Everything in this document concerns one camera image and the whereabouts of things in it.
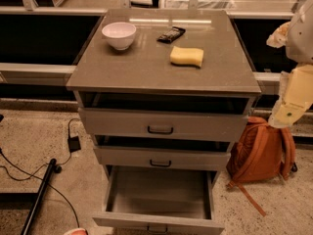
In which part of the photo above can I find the grey bottom drawer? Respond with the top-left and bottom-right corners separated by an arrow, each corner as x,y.
93,166 -> 224,235

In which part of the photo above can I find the grey drawer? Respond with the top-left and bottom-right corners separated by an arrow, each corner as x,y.
93,166 -> 224,235
94,136 -> 230,171
78,93 -> 249,142

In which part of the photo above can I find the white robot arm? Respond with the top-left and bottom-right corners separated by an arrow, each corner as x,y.
266,0 -> 313,128

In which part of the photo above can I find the grey drawer cabinet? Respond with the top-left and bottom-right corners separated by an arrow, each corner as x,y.
66,8 -> 263,181

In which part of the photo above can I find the grey top drawer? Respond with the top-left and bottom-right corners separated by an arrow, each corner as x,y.
78,93 -> 249,142

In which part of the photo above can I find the grey middle drawer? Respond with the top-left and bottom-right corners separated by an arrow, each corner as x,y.
94,136 -> 230,171

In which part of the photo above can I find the yellow sponge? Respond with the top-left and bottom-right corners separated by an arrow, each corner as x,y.
170,46 -> 203,68

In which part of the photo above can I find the dark snack wrapper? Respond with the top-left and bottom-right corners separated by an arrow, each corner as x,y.
157,26 -> 186,44

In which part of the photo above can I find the white bowl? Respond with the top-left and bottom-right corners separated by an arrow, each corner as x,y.
102,22 -> 137,50

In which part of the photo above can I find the black power adapter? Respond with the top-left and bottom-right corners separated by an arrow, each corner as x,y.
67,136 -> 81,153

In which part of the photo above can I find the orange backpack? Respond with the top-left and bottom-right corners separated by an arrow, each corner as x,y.
226,117 -> 297,216

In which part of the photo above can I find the red white object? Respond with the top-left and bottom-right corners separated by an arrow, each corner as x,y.
63,228 -> 88,235

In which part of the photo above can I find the black pole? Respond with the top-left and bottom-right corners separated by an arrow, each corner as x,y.
21,159 -> 57,235

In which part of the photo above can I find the black floor cable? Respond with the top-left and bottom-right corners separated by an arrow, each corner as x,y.
0,117 -> 81,228

